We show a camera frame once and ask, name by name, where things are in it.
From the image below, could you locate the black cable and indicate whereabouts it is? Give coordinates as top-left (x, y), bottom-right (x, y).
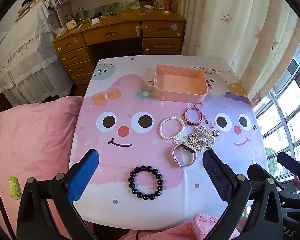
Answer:
top-left (0, 175), bottom-right (15, 240)

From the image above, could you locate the cartoon printed tablecloth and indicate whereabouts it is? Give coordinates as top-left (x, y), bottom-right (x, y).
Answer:
top-left (69, 55), bottom-right (269, 230)

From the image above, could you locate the silver chain jewelry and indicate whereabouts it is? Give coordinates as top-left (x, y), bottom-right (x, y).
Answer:
top-left (185, 126), bottom-right (217, 153)

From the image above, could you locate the black bead bracelet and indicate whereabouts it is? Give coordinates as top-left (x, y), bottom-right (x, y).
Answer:
top-left (128, 165), bottom-right (164, 200)

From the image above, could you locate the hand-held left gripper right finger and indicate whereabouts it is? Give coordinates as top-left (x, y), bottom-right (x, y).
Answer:
top-left (202, 149), bottom-right (284, 240)

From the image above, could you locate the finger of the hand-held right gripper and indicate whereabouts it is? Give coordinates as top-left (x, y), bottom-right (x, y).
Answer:
top-left (247, 163), bottom-right (300, 196)
top-left (277, 151), bottom-right (300, 182)

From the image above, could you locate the cream floral curtain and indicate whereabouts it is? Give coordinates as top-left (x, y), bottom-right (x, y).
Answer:
top-left (177, 0), bottom-right (300, 105)

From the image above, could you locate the red and white cup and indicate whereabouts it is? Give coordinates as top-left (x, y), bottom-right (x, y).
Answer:
top-left (163, 0), bottom-right (175, 14)

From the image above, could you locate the clear plastic bag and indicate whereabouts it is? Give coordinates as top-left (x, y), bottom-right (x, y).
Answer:
top-left (52, 27), bottom-right (68, 37)

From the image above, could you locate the white pearl bracelet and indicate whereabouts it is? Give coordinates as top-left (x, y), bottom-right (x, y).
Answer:
top-left (159, 117), bottom-right (185, 140)

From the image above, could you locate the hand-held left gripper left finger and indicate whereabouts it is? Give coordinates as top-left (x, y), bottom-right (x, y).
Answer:
top-left (17, 149), bottom-right (100, 240)

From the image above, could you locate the pink blanket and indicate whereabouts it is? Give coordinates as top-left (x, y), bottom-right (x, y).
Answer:
top-left (0, 96), bottom-right (84, 240)

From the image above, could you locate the pink wristband watch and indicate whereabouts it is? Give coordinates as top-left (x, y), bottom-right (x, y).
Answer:
top-left (171, 142), bottom-right (197, 167)

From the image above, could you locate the white lace cloth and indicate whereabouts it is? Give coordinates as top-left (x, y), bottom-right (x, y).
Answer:
top-left (0, 1), bottom-right (74, 107)

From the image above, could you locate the pink fluffy cloth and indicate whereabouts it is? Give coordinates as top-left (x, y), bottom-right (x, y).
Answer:
top-left (120, 214), bottom-right (240, 240)

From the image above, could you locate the wooden desk with drawers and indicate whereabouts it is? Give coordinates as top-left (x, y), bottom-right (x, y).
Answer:
top-left (52, 9), bottom-right (187, 87)

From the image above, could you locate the red string bracelet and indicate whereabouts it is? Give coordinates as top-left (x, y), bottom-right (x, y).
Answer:
top-left (182, 103), bottom-right (204, 126)

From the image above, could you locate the green tissue packet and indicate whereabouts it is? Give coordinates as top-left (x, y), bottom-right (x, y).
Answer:
top-left (7, 176), bottom-right (21, 200)

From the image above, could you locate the pink plastic tray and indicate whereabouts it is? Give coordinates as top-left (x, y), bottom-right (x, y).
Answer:
top-left (154, 64), bottom-right (208, 103)

